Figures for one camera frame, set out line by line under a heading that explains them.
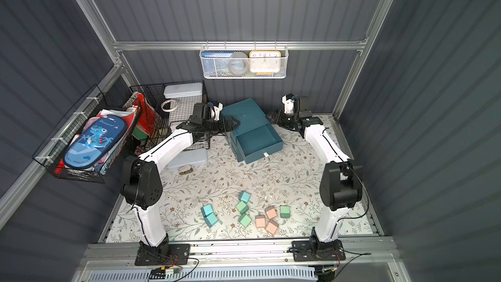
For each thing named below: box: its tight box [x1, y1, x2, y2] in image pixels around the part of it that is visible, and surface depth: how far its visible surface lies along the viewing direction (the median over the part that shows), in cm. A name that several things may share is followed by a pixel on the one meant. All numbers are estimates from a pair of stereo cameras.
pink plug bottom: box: [265, 219, 280, 235], surface depth 80 cm
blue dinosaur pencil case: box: [62, 114, 128, 170], surface depth 66 cm
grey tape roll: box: [227, 51, 250, 76], surface depth 89 cm
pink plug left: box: [255, 214, 266, 229], surface depth 82 cm
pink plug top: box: [266, 208, 278, 220], surface depth 84 cm
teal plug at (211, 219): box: [203, 212, 219, 228], surface depth 82 cm
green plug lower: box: [238, 212, 252, 228], surface depth 82 cm
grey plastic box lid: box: [163, 82, 203, 99], surface depth 105 cm
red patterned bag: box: [121, 91, 161, 136], surface depth 104 cm
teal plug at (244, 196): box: [238, 190, 251, 204], surface depth 88 cm
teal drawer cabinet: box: [220, 98, 284, 164], surface depth 89 cm
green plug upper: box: [236, 201, 250, 215], surface depth 85 cm
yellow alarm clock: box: [249, 50, 282, 73], surface depth 90 cm
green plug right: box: [279, 205, 291, 219], surface depth 84 cm
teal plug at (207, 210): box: [200, 204, 214, 217], surface depth 84 cm
